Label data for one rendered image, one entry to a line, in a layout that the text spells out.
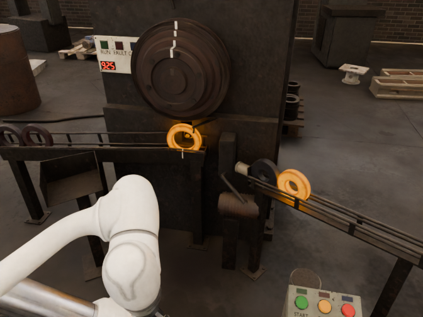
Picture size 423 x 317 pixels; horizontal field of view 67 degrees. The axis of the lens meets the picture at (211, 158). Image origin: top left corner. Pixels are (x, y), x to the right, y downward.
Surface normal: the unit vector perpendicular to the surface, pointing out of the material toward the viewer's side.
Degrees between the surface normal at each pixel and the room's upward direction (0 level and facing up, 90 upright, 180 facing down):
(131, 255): 17
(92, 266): 0
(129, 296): 98
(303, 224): 0
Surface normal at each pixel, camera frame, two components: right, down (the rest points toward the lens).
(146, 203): 0.58, -0.59
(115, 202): -0.22, -0.60
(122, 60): -0.19, 0.54
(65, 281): 0.00, -0.84
